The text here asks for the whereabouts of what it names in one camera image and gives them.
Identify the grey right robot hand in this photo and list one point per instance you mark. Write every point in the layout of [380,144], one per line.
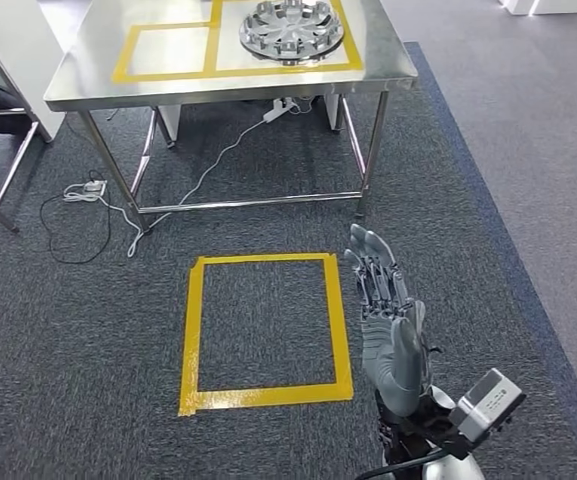
[393,344]

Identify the silver plastic wheel hubcap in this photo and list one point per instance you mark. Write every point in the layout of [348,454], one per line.
[292,33]

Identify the steel workbench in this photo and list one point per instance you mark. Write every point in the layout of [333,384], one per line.
[88,66]

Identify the white power strip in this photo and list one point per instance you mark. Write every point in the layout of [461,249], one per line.
[280,109]

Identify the white display plinth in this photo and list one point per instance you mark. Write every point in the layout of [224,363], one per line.
[553,5]

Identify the white desk chrome legs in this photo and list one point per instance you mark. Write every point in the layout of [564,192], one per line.
[18,53]

